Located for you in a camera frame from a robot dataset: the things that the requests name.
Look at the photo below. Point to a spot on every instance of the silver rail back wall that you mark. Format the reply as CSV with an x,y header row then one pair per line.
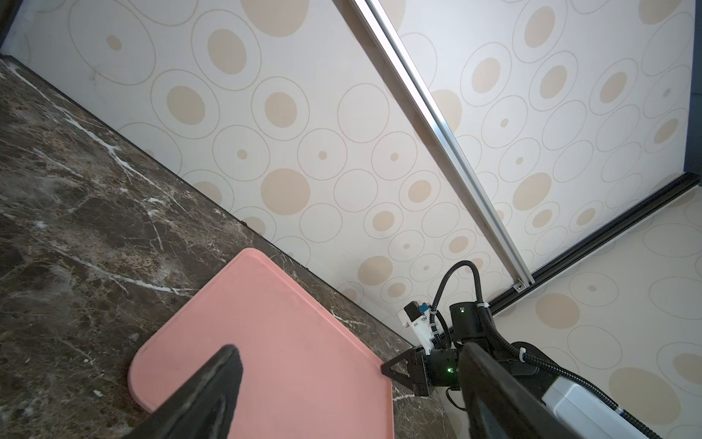
x,y
447,153

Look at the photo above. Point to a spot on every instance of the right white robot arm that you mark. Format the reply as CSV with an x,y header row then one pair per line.
x,y
576,407

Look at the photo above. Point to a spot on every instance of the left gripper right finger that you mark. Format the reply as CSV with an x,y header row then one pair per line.
x,y
498,406

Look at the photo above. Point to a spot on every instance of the black frame post right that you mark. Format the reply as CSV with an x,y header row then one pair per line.
x,y
593,242

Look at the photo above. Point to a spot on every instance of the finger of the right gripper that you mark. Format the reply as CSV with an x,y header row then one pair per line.
x,y
406,369

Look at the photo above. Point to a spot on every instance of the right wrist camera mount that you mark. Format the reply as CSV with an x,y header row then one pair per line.
x,y
416,316

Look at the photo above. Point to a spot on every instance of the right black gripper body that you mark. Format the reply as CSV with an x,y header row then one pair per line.
x,y
437,369

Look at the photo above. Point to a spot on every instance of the pink rectangular tray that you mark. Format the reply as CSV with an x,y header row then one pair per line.
x,y
305,375

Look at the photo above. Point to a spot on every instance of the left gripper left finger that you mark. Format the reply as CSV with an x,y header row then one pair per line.
x,y
204,406

